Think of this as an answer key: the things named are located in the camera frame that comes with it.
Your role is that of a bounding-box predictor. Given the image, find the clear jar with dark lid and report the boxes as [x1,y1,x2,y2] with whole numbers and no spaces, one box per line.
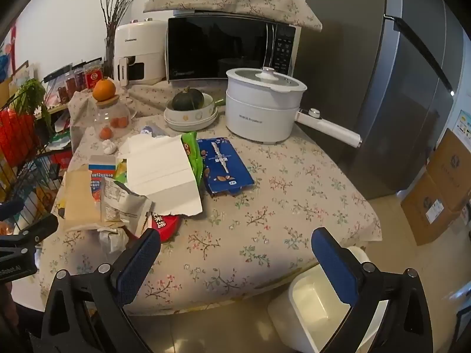
[55,75,74,101]
[73,67,87,92]

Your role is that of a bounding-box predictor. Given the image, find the yellow green packet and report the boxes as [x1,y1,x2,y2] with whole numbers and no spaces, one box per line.
[115,158,129,182]

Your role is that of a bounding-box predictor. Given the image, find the white paper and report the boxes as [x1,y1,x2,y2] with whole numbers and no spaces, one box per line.
[96,228,129,254]

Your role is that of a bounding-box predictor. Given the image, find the white air fryer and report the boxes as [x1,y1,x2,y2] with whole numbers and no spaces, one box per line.
[112,18,168,88]

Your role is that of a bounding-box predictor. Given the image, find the leafy green vegetables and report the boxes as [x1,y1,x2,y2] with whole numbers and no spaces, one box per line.
[13,78,54,129]

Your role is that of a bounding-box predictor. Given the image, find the red label jar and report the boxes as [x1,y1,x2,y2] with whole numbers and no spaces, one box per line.
[84,61,104,91]

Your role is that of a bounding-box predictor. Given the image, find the red flat box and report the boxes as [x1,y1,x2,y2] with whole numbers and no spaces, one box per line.
[49,151,74,171]

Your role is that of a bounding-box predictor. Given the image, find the glass vase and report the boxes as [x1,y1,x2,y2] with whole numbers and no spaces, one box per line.
[104,37,115,78]

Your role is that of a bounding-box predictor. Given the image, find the blue box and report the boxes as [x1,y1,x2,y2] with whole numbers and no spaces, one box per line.
[198,138,256,196]

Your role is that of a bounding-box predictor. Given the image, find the floral tablecloth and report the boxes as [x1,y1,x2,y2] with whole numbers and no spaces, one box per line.
[37,112,383,317]

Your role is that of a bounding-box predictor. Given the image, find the green snack packet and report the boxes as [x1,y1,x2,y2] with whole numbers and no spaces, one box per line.
[181,131,205,188]

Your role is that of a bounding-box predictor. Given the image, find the colourful wall poster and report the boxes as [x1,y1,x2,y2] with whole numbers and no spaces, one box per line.
[0,18,19,81]

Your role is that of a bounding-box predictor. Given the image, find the red printed wrapper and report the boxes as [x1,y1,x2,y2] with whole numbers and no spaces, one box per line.
[147,211,182,243]

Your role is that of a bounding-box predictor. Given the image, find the silver snack wrapper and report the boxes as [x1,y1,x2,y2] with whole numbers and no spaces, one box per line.
[100,176,152,238]

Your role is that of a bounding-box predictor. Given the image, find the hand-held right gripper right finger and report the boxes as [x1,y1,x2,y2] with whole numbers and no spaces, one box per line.
[311,227,435,353]

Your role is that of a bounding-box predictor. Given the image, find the wall notice poster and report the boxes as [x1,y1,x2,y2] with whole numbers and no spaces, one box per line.
[454,110,471,144]

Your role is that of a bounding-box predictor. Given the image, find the white electric pot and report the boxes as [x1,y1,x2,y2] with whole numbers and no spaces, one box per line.
[224,67,363,150]

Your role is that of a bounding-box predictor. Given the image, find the large orange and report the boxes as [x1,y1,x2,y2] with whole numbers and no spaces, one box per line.
[92,77,116,101]

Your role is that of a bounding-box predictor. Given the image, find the black wire basket rack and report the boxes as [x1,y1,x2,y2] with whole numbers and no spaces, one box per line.
[0,92,74,236]

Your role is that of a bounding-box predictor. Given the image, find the cardboard box with white label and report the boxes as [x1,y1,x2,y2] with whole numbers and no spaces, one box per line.
[400,171,471,246]

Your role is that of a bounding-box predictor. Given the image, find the red orange bag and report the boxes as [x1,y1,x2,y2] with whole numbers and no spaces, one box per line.
[0,108,37,168]

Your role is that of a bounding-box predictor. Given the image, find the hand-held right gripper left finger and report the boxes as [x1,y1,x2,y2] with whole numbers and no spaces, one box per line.
[40,228,162,353]

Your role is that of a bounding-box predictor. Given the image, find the dark green pumpkin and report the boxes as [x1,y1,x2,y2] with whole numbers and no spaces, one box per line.
[172,86,205,111]

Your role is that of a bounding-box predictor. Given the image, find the brown paper envelope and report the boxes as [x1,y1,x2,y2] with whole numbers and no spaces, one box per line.
[61,169,104,233]

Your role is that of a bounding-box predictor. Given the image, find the glass jar with wooden lid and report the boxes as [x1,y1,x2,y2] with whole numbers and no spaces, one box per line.
[94,95,130,141]

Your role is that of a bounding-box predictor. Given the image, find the white plastic waste bin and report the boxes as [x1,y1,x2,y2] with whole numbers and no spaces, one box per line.
[267,246,391,353]

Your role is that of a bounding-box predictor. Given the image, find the black microwave oven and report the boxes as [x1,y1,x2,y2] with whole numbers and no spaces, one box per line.
[165,9,302,84]

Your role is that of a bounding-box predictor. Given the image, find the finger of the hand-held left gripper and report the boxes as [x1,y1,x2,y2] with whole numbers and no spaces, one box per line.
[0,198,26,225]
[0,213,59,256]

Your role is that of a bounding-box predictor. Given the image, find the grey refrigerator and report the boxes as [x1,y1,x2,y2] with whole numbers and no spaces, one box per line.
[300,0,462,201]

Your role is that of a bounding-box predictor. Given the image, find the clear plastic bottle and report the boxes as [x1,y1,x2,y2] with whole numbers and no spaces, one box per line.
[142,124,173,138]

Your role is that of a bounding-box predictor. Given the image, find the bare twig bundle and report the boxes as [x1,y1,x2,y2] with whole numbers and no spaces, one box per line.
[97,0,146,45]

